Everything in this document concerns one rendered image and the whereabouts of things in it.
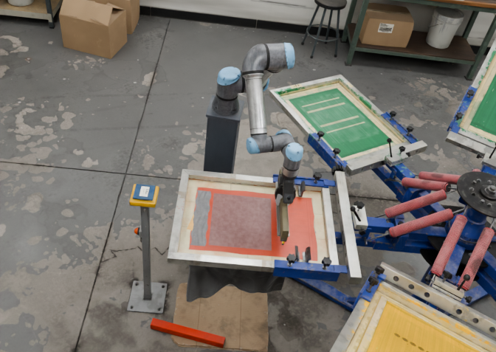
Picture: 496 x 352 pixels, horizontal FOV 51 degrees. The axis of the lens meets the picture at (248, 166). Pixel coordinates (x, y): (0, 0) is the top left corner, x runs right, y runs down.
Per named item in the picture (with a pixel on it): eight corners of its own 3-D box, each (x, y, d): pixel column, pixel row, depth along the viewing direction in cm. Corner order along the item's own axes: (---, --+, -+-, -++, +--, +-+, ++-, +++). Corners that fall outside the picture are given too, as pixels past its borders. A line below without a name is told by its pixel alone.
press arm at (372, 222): (350, 230, 255) (353, 223, 251) (349, 221, 259) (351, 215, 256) (384, 234, 256) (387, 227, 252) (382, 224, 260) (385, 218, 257)
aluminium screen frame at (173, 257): (167, 263, 233) (167, 257, 230) (181, 173, 276) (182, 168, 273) (338, 278, 238) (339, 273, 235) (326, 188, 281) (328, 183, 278)
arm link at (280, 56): (235, 74, 279) (265, 39, 226) (260, 72, 283) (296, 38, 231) (238, 95, 278) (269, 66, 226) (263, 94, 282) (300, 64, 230)
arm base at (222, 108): (214, 97, 287) (215, 82, 281) (240, 102, 287) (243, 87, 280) (209, 113, 276) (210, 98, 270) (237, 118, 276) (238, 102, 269)
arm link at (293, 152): (300, 139, 230) (306, 152, 224) (295, 157, 237) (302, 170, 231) (283, 141, 227) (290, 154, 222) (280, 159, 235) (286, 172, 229)
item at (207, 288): (189, 303, 267) (192, 253, 239) (190, 297, 270) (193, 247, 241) (277, 311, 270) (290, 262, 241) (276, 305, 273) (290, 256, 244)
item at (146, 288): (126, 311, 318) (118, 206, 253) (133, 280, 334) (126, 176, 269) (162, 313, 319) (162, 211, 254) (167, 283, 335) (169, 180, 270)
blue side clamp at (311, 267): (272, 276, 236) (274, 266, 231) (272, 266, 240) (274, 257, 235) (336, 281, 238) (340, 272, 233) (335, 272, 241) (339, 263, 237)
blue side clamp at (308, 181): (271, 189, 277) (273, 180, 272) (271, 182, 280) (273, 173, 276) (326, 195, 278) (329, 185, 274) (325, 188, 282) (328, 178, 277)
